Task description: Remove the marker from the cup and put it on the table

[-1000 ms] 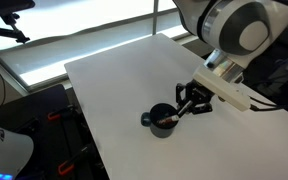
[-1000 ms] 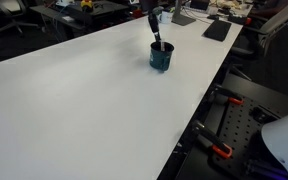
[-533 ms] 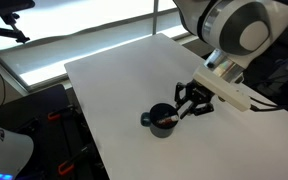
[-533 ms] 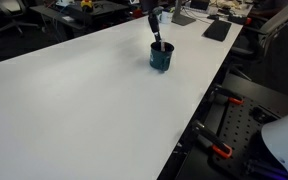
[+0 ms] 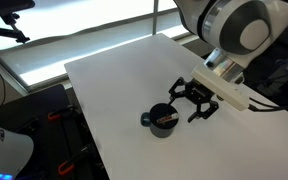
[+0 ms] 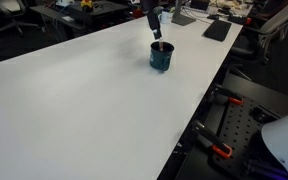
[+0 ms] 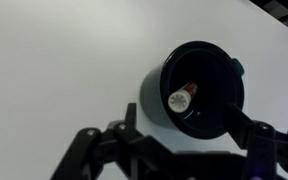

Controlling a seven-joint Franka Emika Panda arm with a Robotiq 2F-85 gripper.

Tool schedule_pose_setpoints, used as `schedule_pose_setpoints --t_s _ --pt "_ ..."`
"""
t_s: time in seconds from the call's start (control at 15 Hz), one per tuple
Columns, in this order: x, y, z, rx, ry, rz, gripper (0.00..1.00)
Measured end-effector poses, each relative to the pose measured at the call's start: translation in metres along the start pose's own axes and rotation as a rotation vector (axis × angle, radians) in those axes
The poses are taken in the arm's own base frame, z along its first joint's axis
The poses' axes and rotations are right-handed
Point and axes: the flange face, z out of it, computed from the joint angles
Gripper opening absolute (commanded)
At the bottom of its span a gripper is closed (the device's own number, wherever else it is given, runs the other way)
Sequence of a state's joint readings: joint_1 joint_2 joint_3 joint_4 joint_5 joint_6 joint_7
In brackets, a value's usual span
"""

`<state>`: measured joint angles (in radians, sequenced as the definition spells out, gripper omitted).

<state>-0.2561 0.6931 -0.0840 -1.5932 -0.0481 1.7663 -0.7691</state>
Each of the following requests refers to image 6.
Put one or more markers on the dark teal mug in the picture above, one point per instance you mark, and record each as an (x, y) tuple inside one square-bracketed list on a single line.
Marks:
[(159, 61)]

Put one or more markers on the white marker with red cap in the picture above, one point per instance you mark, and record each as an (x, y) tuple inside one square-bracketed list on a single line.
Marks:
[(161, 45)]

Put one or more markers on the black box with red part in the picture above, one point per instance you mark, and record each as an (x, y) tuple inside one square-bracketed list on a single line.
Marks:
[(239, 19)]

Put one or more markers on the grey monitor stand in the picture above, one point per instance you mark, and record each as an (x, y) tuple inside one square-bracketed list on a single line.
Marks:
[(180, 18)]

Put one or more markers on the grey office chair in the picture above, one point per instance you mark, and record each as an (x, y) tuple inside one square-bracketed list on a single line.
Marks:
[(277, 23)]

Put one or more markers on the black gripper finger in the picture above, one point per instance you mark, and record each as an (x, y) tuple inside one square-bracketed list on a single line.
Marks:
[(157, 34)]

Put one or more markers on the black bracket on board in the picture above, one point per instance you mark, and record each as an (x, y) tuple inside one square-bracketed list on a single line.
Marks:
[(264, 115)]

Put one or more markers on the black side desk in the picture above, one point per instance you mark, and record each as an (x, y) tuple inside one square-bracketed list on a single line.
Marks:
[(84, 18)]

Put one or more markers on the white mug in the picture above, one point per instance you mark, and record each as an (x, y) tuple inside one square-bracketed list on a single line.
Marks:
[(166, 17)]

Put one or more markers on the dark office chair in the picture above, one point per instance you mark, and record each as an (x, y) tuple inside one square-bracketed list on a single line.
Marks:
[(10, 6)]

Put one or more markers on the black flat pad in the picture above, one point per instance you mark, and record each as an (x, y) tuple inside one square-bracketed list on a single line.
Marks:
[(217, 30)]

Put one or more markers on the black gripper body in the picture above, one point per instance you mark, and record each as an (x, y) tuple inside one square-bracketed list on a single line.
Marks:
[(153, 21)]

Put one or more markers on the white robot base blue light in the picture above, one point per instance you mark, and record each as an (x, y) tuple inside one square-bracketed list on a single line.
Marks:
[(284, 140)]

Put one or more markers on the black computer mouse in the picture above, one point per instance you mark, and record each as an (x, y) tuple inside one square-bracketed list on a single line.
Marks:
[(213, 17)]

